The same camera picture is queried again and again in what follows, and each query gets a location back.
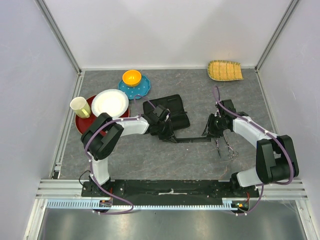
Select woven bamboo basket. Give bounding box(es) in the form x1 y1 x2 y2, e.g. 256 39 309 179
207 60 244 82

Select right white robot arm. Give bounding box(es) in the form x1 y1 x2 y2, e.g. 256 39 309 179
203 99 299 197

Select silver thinning scissors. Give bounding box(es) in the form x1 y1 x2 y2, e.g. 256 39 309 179
223 132 239 160

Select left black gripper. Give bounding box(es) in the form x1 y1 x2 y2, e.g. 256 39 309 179
155 119 177 144

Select cream yellow mug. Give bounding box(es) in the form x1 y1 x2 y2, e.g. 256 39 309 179
69 96 91 119

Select orange bowl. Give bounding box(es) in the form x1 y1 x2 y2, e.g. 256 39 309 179
122 69 142 87

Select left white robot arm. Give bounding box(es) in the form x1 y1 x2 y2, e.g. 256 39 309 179
80 105 174 197

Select black zipper tool case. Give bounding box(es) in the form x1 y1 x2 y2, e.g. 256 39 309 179
142 94 191 133

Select silver scissors with black blades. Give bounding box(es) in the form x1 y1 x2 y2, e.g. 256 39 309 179
214 138 221 158

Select black straight comb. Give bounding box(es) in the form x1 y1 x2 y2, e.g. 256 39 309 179
176 137 212 143

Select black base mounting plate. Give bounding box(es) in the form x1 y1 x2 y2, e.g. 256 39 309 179
81 178 259 206

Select red round plate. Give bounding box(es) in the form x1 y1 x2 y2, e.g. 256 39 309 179
75 95 130 136

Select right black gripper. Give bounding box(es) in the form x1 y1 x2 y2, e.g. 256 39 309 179
201 113 228 139

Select white paper plate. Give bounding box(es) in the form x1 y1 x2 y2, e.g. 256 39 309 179
91 89 129 118

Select teal dotted plate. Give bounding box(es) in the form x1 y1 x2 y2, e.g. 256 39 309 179
118 75 151 100

